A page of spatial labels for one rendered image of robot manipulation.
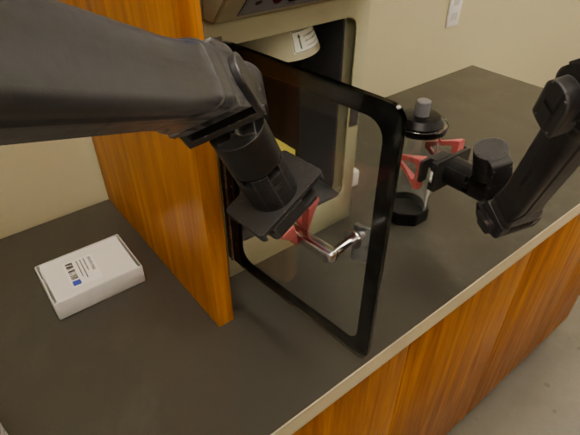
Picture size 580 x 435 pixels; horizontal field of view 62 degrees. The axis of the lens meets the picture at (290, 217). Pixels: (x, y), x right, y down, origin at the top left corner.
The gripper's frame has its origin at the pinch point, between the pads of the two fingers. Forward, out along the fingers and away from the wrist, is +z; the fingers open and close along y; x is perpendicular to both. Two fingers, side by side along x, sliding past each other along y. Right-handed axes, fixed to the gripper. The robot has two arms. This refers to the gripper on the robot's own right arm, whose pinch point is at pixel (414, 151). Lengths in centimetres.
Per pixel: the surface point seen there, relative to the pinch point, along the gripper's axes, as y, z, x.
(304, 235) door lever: 43.7, -17.2, -10.7
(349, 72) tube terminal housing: 11.2, 9.6, -16.2
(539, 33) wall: -148, 52, 14
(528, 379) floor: -64, -23, 110
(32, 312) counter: 74, 21, 16
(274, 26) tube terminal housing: 30.5, 6.7, -28.4
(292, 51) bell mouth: 25.5, 8.6, -23.2
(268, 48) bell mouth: 28.9, 10.3, -23.9
